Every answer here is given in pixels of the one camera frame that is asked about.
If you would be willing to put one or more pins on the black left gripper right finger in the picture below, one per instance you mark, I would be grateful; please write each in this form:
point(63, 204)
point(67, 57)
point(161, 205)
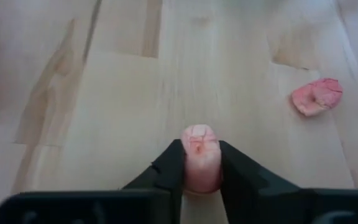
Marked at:
point(259, 199)

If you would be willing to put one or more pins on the pink toy food piece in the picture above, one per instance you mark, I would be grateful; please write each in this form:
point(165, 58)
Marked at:
point(202, 161)
point(317, 98)

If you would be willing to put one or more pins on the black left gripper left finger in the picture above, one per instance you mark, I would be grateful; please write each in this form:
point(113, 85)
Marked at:
point(154, 199)

